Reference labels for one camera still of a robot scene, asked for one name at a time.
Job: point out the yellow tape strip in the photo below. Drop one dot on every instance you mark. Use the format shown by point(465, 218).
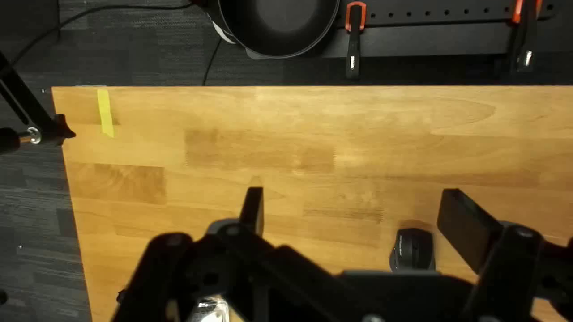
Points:
point(107, 113)

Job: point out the orange black bar clamp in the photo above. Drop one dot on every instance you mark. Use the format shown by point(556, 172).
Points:
point(355, 41)
point(524, 36)

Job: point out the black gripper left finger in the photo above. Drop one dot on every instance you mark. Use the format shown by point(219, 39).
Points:
point(180, 274)

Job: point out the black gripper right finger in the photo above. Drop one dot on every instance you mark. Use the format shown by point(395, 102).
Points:
point(472, 229)

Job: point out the black perforated metal rail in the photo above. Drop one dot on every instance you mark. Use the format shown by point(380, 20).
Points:
point(441, 32)

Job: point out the black computer mouse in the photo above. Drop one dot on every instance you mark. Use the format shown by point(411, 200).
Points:
point(413, 249)

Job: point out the black frying pan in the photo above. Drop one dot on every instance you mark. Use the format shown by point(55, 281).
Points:
point(278, 23)

